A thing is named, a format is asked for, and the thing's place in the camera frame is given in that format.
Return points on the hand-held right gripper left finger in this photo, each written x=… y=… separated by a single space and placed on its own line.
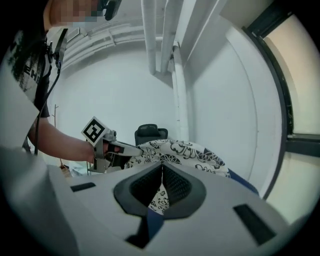
x=135 y=192

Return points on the white vertical wall pipe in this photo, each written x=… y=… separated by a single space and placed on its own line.
x=181 y=92

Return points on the person's left forearm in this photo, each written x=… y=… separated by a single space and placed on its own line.
x=62 y=142

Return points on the black head-mounted camera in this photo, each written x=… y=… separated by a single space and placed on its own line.
x=110 y=8

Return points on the black mesh office chair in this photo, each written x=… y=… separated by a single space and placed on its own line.
x=150 y=132

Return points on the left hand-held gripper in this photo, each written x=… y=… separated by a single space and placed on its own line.
x=94 y=130

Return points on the black window frame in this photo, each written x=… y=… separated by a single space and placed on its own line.
x=280 y=82

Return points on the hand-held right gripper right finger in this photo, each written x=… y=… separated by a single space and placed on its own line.
x=186 y=193

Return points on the blue chair seat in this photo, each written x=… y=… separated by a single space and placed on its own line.
x=243 y=183

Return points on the wooden coat rack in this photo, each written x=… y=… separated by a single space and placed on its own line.
x=54 y=115

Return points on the person's white printed shirt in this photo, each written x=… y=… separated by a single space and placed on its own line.
x=17 y=70

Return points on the white black floral cushion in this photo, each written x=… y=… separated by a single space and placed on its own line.
x=180 y=152

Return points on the thick white ceiling pipe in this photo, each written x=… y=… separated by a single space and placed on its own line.
x=168 y=35

